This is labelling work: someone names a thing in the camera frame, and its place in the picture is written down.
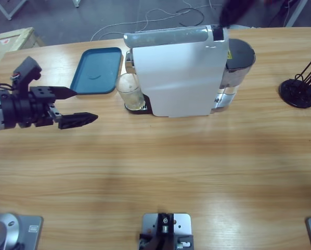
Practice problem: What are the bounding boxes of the blue rectangular tray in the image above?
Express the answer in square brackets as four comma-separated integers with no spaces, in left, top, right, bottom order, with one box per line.
[70,47,123,95]

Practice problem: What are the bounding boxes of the white capsule coffee machine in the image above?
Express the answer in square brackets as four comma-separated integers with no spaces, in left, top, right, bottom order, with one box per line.
[123,23,230,118]

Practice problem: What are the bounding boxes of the black capsule holder with rods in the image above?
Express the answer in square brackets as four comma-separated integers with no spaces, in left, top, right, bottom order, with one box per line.
[279,48,311,109]

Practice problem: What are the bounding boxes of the clear drinking glass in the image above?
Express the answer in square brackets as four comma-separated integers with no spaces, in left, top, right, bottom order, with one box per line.
[115,72,145,111]

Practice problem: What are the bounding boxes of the white metal frame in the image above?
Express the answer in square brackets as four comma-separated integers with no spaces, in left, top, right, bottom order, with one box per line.
[0,0,29,21]

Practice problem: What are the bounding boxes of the black floor cable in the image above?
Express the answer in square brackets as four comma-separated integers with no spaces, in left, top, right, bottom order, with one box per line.
[175,7,205,27]

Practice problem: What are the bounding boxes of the wooden crate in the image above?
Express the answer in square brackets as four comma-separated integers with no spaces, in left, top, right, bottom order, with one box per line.
[0,27,45,66]

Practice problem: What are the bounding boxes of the clear water tank black lid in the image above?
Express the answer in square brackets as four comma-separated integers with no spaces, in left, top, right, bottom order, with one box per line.
[214,38,256,111]

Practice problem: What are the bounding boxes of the grey camera mount dark post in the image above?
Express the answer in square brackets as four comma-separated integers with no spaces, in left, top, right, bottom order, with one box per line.
[139,212,195,250]

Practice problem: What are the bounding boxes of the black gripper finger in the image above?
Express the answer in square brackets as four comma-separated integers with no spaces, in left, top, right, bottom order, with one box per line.
[30,85,77,101]
[219,0,252,28]
[58,111,99,130]

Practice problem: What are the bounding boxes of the white slanted frame bar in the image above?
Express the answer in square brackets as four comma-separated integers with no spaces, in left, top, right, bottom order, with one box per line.
[285,0,308,28]

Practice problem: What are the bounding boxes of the white foot plate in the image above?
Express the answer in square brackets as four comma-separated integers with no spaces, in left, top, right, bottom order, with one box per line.
[230,23,253,30]

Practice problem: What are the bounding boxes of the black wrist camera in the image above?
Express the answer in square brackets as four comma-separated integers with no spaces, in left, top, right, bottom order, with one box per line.
[11,56,42,92]

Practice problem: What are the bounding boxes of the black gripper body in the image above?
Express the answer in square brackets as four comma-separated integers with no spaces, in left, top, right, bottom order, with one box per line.
[0,90,61,129]

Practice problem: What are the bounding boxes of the white floor cable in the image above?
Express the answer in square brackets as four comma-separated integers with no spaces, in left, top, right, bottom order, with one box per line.
[89,0,198,42]

